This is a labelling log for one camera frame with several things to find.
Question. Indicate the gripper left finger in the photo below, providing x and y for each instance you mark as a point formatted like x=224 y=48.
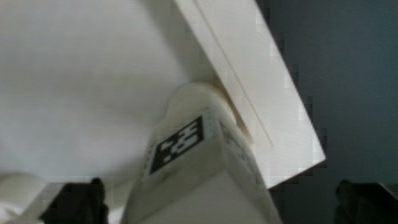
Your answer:
x=78 y=206

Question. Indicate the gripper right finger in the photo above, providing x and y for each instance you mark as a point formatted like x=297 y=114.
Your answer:
x=366 y=203

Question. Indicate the white leg with tag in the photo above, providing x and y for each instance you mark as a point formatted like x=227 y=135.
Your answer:
x=199 y=186

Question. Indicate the white square tabletop part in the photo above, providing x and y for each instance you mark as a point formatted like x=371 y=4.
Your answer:
x=98 y=55

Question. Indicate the white U-shaped fence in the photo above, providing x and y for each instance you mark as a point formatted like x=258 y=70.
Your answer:
x=235 y=38

